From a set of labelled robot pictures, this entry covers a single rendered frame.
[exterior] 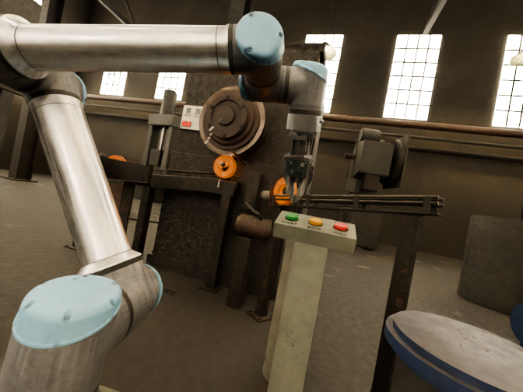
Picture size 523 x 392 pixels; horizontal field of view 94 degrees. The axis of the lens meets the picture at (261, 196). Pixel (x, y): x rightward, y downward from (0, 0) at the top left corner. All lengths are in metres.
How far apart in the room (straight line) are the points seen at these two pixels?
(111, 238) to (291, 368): 0.62
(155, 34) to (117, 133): 10.75
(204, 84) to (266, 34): 1.58
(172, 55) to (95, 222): 0.42
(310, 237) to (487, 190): 8.00
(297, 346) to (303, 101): 0.69
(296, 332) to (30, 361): 0.59
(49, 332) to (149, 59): 0.50
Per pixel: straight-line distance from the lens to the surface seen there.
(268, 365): 1.07
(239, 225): 1.40
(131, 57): 0.61
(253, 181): 1.55
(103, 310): 0.55
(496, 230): 3.28
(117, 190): 4.30
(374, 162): 5.71
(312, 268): 0.76
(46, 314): 0.54
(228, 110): 1.63
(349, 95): 8.35
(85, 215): 0.72
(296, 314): 0.81
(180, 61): 0.57
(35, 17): 4.08
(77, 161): 0.75
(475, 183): 8.50
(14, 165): 8.24
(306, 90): 0.66
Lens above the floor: 0.65
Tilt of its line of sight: level
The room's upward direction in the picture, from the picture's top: 10 degrees clockwise
